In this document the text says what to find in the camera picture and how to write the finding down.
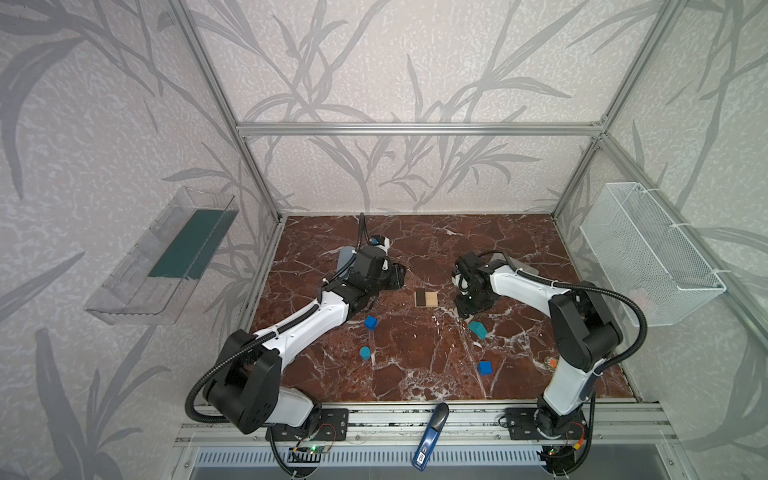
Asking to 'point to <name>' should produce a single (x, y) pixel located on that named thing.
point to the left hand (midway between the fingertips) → (404, 260)
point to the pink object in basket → (641, 297)
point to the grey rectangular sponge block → (516, 263)
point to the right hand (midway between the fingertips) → (465, 301)
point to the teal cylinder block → (365, 352)
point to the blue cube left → (370, 322)
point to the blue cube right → (485, 368)
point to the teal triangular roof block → (478, 328)
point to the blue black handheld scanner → (431, 436)
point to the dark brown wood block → (421, 297)
